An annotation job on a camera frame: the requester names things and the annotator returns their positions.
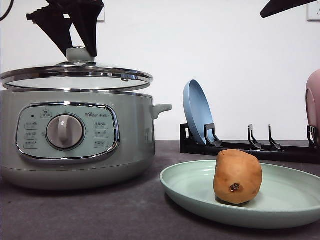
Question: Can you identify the white wall socket right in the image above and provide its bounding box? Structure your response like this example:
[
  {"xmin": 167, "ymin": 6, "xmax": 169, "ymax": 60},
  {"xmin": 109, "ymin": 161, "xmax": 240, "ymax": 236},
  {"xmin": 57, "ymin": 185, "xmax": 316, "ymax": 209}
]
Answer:
[{"xmin": 307, "ymin": 2, "xmax": 320, "ymax": 22}]

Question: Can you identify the white wall socket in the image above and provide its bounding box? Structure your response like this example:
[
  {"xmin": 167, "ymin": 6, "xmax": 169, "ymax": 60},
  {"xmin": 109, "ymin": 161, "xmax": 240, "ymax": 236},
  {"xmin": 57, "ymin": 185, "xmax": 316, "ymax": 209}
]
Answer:
[
  {"xmin": 307, "ymin": 2, "xmax": 320, "ymax": 22},
  {"xmin": 96, "ymin": 10, "xmax": 106, "ymax": 23}
]

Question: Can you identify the glass lid with green knob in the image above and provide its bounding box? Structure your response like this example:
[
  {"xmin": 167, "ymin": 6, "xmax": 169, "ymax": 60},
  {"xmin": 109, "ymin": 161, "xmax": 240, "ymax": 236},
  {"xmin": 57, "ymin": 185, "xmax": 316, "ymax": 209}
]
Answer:
[{"xmin": 0, "ymin": 47, "xmax": 153, "ymax": 91}]

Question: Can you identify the white wall socket left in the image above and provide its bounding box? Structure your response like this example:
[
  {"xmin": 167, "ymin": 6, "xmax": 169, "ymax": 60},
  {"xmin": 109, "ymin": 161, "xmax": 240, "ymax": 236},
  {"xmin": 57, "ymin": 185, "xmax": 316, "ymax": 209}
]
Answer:
[{"xmin": 96, "ymin": 10, "xmax": 106, "ymax": 23}]

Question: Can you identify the green electric steamer pot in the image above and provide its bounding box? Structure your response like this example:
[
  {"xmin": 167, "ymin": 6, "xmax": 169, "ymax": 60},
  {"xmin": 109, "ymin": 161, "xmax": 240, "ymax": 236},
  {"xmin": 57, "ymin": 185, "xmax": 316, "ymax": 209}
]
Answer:
[{"xmin": 0, "ymin": 89, "xmax": 172, "ymax": 191}]

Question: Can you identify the pink plate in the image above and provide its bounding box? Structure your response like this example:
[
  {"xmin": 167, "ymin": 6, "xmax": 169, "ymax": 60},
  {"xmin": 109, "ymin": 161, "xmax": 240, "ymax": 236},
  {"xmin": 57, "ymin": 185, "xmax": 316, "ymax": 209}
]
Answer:
[{"xmin": 305, "ymin": 69, "xmax": 320, "ymax": 142}]

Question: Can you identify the brown potato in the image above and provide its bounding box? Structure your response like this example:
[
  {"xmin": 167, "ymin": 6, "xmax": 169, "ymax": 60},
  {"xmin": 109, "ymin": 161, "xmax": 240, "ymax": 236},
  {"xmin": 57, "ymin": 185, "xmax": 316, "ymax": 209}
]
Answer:
[{"xmin": 213, "ymin": 149, "xmax": 263, "ymax": 205}]

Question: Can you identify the blue plate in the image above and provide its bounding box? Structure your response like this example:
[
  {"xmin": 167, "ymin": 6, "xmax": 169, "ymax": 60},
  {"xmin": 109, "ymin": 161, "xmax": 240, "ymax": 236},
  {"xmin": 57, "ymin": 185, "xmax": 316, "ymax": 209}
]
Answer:
[{"xmin": 183, "ymin": 79, "xmax": 214, "ymax": 143}]

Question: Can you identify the black dish rack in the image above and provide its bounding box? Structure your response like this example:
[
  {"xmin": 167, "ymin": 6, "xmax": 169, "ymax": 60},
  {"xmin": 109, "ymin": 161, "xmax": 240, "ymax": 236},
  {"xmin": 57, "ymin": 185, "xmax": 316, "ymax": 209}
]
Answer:
[{"xmin": 180, "ymin": 123, "xmax": 320, "ymax": 164}]

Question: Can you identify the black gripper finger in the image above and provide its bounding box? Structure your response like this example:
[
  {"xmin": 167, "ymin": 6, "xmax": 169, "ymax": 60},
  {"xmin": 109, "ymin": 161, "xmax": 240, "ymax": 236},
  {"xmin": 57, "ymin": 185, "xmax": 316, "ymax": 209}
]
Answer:
[
  {"xmin": 64, "ymin": 0, "xmax": 104, "ymax": 58},
  {"xmin": 26, "ymin": 0, "xmax": 75, "ymax": 59},
  {"xmin": 260, "ymin": 0, "xmax": 320, "ymax": 19}
]

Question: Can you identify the green plate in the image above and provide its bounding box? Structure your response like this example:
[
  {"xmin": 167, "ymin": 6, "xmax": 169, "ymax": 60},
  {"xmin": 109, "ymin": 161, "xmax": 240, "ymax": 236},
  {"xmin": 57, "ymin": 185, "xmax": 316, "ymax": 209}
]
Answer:
[{"xmin": 160, "ymin": 160, "xmax": 320, "ymax": 229}]

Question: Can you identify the black cable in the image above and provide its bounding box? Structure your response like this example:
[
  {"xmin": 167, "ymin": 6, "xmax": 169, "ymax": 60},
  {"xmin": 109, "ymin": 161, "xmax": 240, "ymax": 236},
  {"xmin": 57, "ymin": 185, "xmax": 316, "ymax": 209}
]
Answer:
[{"xmin": 0, "ymin": 0, "xmax": 15, "ymax": 21}]

